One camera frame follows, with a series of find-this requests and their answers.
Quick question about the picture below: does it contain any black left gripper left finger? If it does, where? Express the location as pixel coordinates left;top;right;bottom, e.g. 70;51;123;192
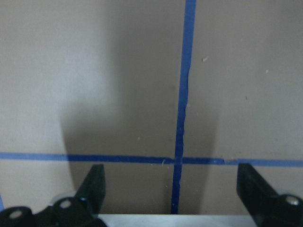
76;164;106;219

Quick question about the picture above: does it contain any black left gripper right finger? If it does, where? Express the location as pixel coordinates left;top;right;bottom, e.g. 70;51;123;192
236;163;277;226

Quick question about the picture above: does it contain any white plastic tray box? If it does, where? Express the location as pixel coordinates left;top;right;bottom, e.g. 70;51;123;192
98;214;256;227

